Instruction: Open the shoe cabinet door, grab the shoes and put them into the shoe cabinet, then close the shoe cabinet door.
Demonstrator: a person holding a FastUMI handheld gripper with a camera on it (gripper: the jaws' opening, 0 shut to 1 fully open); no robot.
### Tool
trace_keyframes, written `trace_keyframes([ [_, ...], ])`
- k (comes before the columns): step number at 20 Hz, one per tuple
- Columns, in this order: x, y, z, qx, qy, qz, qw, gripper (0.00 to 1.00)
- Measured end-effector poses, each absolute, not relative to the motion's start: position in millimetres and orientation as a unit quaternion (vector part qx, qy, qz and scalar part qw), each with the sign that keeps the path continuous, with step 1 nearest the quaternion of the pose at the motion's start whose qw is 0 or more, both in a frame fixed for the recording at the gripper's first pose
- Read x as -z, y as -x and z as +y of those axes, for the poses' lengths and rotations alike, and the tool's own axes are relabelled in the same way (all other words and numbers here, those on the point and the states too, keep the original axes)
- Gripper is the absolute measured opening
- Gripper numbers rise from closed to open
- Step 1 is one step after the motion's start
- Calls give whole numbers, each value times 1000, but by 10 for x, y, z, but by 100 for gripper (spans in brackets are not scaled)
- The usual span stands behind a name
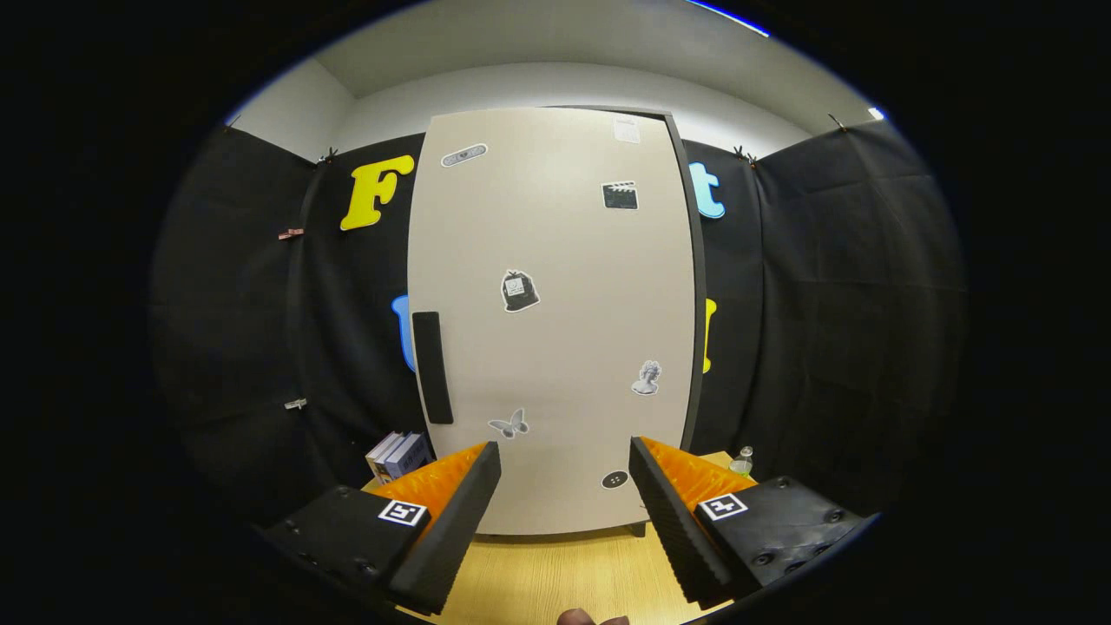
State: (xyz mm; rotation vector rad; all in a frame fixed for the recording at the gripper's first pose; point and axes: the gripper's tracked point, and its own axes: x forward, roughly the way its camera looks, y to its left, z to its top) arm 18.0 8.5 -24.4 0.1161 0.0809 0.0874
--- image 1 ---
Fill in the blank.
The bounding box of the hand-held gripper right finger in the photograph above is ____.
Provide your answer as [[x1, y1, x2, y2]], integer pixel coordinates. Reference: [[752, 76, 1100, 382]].
[[628, 436, 871, 609]]

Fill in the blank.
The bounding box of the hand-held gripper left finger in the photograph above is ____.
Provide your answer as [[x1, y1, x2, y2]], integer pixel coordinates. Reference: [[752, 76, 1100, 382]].
[[260, 440, 503, 615]]

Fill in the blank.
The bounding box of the black door handle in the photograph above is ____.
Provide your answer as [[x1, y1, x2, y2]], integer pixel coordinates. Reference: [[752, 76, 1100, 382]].
[[411, 311, 455, 425]]

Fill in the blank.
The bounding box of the beige shoe cabinet door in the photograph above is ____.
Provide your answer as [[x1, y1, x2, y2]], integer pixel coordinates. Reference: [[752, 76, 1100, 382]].
[[406, 107, 698, 536]]

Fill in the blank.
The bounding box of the grey shoe cabinet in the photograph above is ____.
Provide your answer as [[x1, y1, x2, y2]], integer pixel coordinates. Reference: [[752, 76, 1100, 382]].
[[486, 104, 707, 539]]

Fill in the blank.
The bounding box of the blue book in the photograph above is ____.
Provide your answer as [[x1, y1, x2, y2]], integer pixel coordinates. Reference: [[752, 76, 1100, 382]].
[[384, 433, 433, 484]]

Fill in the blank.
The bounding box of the white spine book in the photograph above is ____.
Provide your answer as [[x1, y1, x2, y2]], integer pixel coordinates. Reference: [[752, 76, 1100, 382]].
[[373, 432, 416, 480], [365, 431, 402, 477]]

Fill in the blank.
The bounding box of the black backdrop cloth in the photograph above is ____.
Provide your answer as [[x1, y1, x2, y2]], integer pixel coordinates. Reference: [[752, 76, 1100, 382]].
[[148, 117, 970, 530]]

